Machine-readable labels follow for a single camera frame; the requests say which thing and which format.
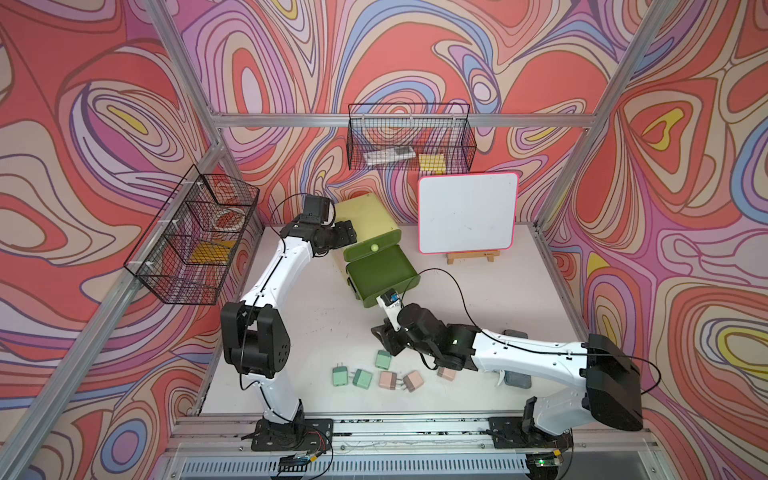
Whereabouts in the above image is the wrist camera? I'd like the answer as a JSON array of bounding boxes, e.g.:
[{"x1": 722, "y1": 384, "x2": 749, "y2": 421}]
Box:
[
  {"x1": 377, "y1": 289, "x2": 402, "y2": 331},
  {"x1": 300, "y1": 194, "x2": 333, "y2": 225}
]

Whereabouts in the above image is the pink framed whiteboard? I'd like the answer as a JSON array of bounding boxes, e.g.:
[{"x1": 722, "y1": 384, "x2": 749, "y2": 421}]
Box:
[{"x1": 418, "y1": 172, "x2": 519, "y2": 254}]

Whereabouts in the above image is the yellow block in back basket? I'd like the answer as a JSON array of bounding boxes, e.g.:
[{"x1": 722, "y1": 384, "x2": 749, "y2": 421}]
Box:
[{"x1": 418, "y1": 154, "x2": 447, "y2": 175}]

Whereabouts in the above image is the green circuit board left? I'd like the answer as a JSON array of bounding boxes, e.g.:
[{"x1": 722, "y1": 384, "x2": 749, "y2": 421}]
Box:
[{"x1": 277, "y1": 454, "x2": 317, "y2": 473}]

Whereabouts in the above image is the green drawer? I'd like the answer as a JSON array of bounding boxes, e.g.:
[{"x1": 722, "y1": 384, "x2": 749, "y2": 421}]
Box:
[{"x1": 345, "y1": 245, "x2": 420, "y2": 308}]

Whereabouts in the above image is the white plastic clip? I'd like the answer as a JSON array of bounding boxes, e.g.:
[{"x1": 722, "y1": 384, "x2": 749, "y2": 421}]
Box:
[{"x1": 495, "y1": 370, "x2": 506, "y2": 388}]

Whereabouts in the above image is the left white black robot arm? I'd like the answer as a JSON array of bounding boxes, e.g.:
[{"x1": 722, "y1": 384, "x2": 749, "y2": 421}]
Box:
[{"x1": 220, "y1": 218, "x2": 357, "y2": 437}]

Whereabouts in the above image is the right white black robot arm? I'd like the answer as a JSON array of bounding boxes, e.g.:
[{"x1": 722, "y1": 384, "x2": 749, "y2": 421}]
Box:
[{"x1": 371, "y1": 303, "x2": 644, "y2": 437}]

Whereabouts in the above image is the green circuit board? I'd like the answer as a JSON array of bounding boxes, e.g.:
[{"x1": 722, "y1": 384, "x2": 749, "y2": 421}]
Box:
[
  {"x1": 526, "y1": 449, "x2": 563, "y2": 470},
  {"x1": 277, "y1": 454, "x2": 317, "y2": 473}
]

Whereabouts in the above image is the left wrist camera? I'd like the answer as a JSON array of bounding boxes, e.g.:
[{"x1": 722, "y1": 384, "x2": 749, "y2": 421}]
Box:
[{"x1": 300, "y1": 194, "x2": 333, "y2": 225}]

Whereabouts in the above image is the pink plug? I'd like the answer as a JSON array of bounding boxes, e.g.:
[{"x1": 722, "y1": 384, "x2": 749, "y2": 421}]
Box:
[
  {"x1": 378, "y1": 371, "x2": 399, "y2": 391},
  {"x1": 436, "y1": 367, "x2": 457, "y2": 382},
  {"x1": 402, "y1": 370, "x2": 424, "y2": 393}
]

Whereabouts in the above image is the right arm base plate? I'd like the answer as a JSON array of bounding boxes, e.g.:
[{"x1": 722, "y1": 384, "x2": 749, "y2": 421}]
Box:
[{"x1": 486, "y1": 416, "x2": 573, "y2": 451}]

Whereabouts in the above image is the wooden whiteboard stand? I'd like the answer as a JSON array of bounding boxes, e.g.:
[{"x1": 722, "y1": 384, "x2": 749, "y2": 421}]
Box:
[{"x1": 446, "y1": 250, "x2": 501, "y2": 265}]

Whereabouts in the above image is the left black wire basket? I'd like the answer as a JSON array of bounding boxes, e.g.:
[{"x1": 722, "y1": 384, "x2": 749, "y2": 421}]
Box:
[{"x1": 123, "y1": 166, "x2": 260, "y2": 305}]

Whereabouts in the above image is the grey box in back basket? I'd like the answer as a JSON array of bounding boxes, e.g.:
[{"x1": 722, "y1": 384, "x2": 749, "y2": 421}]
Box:
[{"x1": 363, "y1": 146, "x2": 416, "y2": 167}]

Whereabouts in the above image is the yellow item in left basket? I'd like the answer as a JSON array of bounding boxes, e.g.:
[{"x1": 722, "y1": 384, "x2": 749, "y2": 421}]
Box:
[{"x1": 188, "y1": 240, "x2": 235, "y2": 265}]

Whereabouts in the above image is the green plug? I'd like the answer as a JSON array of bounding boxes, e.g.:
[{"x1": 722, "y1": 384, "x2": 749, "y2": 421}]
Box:
[
  {"x1": 374, "y1": 350, "x2": 392, "y2": 371},
  {"x1": 351, "y1": 369, "x2": 373, "y2": 390},
  {"x1": 332, "y1": 365, "x2": 349, "y2": 387}
]

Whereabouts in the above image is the black wire basket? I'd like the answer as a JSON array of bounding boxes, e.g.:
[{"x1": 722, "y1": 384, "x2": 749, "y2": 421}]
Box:
[
  {"x1": 346, "y1": 100, "x2": 477, "y2": 176},
  {"x1": 123, "y1": 166, "x2": 260, "y2": 305}
]

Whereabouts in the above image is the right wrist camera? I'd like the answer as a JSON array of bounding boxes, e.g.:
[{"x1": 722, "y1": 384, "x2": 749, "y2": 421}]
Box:
[{"x1": 377, "y1": 289, "x2": 402, "y2": 331}]

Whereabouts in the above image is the yellow green drawer cabinet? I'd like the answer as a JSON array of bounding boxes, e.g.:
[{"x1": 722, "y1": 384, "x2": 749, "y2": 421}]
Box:
[{"x1": 335, "y1": 193, "x2": 402, "y2": 263}]

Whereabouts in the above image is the grey felt eraser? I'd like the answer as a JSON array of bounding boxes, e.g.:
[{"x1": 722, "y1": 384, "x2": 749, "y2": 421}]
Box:
[{"x1": 503, "y1": 329, "x2": 532, "y2": 390}]

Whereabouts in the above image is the green circuit board right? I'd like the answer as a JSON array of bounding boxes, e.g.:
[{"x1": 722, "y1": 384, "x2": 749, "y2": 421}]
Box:
[{"x1": 526, "y1": 449, "x2": 563, "y2": 470}]

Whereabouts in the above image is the back black wire basket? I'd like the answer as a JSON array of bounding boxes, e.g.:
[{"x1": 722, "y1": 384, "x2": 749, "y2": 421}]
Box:
[{"x1": 346, "y1": 100, "x2": 477, "y2": 176}]

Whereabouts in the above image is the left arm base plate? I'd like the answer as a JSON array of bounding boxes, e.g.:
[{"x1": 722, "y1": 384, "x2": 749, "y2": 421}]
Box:
[{"x1": 242, "y1": 418, "x2": 334, "y2": 453}]

